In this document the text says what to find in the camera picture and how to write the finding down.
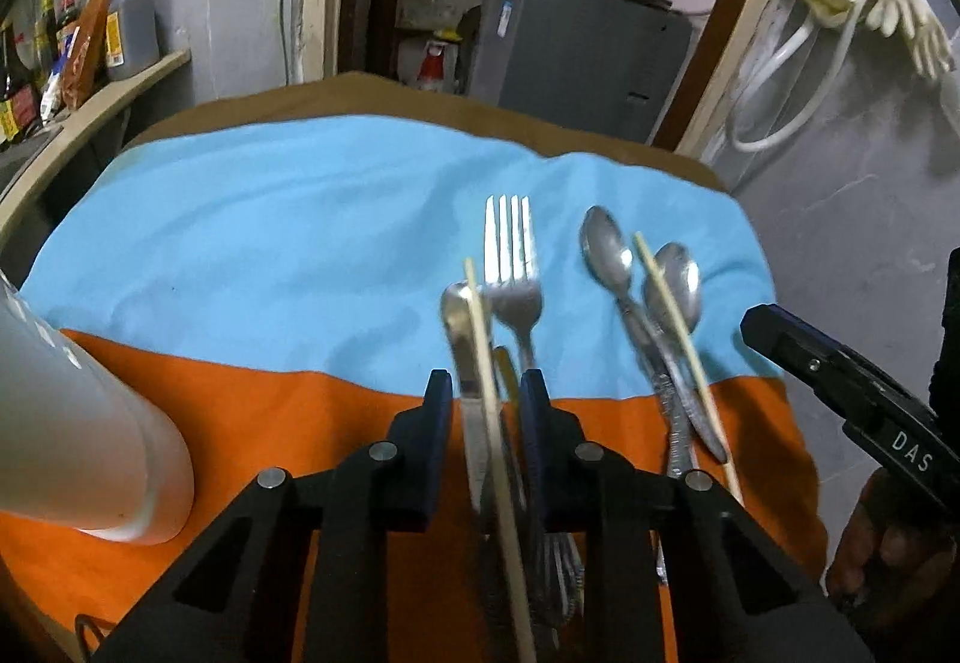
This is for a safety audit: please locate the wooden chopstick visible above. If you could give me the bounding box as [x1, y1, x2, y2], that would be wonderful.
[633, 232, 743, 504]
[464, 257, 537, 663]

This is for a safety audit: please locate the silver spoon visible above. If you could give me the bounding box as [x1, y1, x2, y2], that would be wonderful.
[643, 242, 727, 463]
[579, 205, 693, 478]

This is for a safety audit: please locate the white utensil holder cup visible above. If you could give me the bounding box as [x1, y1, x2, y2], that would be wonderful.
[0, 281, 194, 544]

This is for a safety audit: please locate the silver fork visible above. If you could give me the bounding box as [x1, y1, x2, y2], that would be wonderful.
[483, 193, 587, 628]

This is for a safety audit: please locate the right hand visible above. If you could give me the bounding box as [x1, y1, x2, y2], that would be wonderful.
[825, 470, 958, 614]

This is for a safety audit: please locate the orange cloth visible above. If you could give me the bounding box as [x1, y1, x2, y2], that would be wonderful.
[2, 333, 828, 661]

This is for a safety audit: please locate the gold spoon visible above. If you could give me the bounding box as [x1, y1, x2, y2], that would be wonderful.
[493, 346, 524, 481]

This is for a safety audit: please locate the silver butter knife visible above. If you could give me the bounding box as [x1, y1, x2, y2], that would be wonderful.
[441, 281, 493, 518]

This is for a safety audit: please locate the blue cloth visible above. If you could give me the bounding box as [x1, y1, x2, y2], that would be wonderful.
[23, 115, 775, 400]

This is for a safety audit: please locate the red white bottle on floor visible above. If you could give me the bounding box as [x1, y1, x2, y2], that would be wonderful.
[415, 29, 460, 94]

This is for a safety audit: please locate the brown sauce pouch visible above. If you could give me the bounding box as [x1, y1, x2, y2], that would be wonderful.
[60, 0, 109, 110]

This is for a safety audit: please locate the dark soy sauce bottle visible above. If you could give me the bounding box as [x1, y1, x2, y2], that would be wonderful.
[0, 19, 39, 146]

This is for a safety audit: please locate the large vinegar jug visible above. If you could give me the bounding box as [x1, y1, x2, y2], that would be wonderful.
[104, 0, 160, 81]

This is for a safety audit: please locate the white hose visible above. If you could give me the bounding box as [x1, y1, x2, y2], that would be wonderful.
[727, 1, 861, 155]

